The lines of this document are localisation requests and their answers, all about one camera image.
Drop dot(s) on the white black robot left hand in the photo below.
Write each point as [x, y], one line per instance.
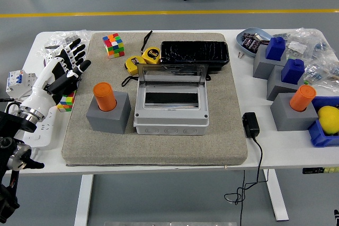
[42, 88]

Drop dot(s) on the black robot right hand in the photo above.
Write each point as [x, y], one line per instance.
[337, 218]

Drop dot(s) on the orange cylinder battery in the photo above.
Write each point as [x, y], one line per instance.
[302, 99]
[103, 96]

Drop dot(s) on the grey electrical box with lid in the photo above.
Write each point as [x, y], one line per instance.
[169, 122]

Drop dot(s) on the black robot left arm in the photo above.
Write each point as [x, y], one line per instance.
[10, 125]

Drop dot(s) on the white circuit breaker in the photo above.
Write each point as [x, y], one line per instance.
[21, 80]

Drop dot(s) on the colourful puzzle cube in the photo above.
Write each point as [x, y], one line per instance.
[66, 104]
[114, 46]

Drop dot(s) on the white power strip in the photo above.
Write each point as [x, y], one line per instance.
[45, 130]

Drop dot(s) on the black table control panel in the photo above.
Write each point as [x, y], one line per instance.
[312, 170]

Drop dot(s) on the clear bag of small parts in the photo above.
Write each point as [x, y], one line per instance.
[58, 36]

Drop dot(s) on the white table leg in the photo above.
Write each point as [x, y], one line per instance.
[276, 197]
[83, 199]

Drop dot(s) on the grey block with round hole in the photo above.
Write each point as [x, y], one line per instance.
[111, 120]

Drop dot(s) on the blue storage bin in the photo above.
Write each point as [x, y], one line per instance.
[317, 138]

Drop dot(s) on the yellow tape measure with window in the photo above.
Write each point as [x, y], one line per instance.
[132, 64]

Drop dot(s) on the yellow lemon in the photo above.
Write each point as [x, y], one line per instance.
[329, 118]

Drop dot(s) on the grey block holder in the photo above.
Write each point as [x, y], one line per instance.
[260, 67]
[288, 120]
[275, 88]

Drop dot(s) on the yellow tape measure with print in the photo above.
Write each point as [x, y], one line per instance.
[152, 54]

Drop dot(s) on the black power adapter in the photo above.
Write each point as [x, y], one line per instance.
[251, 124]

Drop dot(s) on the grey-brown mat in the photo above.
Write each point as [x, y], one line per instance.
[159, 149]

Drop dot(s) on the clear bag of components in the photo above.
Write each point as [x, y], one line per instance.
[323, 72]
[304, 43]

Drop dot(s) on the blue block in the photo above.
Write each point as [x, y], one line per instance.
[275, 48]
[292, 71]

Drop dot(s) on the black plastic tray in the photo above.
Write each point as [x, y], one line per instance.
[196, 51]

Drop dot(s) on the small metal pins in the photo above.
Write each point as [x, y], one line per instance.
[240, 56]

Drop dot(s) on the purple candy packet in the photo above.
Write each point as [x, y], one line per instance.
[248, 35]
[255, 46]
[247, 43]

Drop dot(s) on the silver brown wrapped item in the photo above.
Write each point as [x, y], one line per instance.
[260, 38]

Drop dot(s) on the blue-grey dish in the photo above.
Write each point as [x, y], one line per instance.
[262, 34]

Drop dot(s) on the white purple switch package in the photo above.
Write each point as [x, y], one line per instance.
[50, 56]

